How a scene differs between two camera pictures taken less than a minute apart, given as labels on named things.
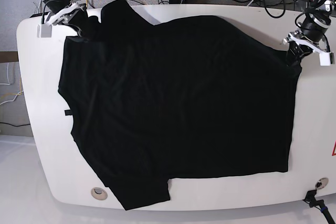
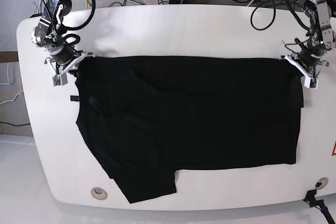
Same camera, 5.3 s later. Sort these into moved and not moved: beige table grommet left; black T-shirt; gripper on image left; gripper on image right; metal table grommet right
Moved: gripper on image left; black T-shirt; gripper on image right
Not moved: beige table grommet left; metal table grommet right
